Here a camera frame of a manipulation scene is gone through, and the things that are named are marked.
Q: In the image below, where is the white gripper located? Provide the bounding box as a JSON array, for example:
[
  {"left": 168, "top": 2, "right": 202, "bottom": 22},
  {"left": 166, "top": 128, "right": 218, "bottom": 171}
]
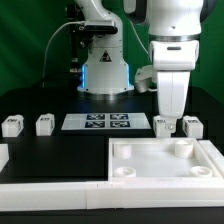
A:
[{"left": 150, "top": 40, "right": 199, "bottom": 126}]

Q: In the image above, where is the white square table top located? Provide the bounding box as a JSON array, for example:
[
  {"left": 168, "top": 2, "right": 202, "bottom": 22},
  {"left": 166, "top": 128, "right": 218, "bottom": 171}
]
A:
[{"left": 108, "top": 138, "right": 224, "bottom": 180}]

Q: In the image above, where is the white marker sheet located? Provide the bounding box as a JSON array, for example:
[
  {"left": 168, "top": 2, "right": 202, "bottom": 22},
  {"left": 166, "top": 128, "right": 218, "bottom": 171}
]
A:
[{"left": 62, "top": 113, "right": 151, "bottom": 131}]

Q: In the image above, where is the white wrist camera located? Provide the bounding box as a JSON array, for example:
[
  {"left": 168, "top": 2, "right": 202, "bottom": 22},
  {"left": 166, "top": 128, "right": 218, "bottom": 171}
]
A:
[{"left": 134, "top": 65, "right": 157, "bottom": 93}]

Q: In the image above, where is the white cable right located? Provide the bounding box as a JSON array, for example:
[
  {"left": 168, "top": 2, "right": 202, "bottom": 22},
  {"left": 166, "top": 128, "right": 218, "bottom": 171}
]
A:
[{"left": 128, "top": 19, "right": 150, "bottom": 56}]

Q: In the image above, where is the white cable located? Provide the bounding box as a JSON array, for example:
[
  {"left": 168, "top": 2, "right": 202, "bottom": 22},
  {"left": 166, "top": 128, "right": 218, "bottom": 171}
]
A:
[
  {"left": 42, "top": 21, "right": 84, "bottom": 88},
  {"left": 128, "top": 19, "right": 150, "bottom": 56}
]

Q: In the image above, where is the black camera stand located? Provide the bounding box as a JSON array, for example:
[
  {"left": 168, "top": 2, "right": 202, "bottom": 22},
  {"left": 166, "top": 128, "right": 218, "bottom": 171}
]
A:
[{"left": 65, "top": 3, "right": 92, "bottom": 75}]

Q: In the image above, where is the black cable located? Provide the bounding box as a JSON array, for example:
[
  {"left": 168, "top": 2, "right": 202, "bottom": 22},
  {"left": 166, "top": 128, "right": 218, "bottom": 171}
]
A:
[{"left": 31, "top": 73, "right": 83, "bottom": 88}]

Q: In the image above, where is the white cable left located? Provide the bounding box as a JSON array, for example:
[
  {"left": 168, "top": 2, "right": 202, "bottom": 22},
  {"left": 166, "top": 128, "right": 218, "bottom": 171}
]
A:
[{"left": 42, "top": 21, "right": 84, "bottom": 88}]

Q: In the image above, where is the white front fence wall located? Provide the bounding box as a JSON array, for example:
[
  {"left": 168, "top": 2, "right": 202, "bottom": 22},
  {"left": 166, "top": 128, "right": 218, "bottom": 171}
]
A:
[{"left": 0, "top": 178, "right": 224, "bottom": 212}]

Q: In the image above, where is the white left fence wall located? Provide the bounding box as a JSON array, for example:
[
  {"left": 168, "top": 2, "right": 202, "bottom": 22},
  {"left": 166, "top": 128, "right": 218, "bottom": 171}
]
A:
[{"left": 0, "top": 144, "right": 9, "bottom": 172}]

